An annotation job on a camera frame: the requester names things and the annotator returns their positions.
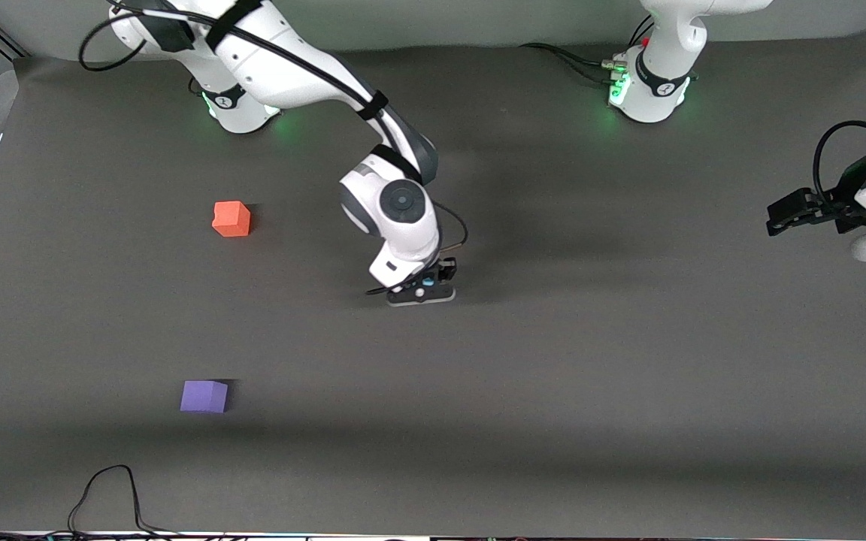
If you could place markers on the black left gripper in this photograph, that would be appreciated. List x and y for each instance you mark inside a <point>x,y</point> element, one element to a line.
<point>843,200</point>

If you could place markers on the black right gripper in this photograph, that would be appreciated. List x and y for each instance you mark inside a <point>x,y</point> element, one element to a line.
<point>446,271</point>

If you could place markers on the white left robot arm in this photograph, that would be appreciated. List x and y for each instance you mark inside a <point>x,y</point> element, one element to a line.
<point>666,60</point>

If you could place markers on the orange foam block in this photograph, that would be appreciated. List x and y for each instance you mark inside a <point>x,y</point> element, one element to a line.
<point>231,219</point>

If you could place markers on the purple foam block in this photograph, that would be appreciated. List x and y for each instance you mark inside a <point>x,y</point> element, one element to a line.
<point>204,396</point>

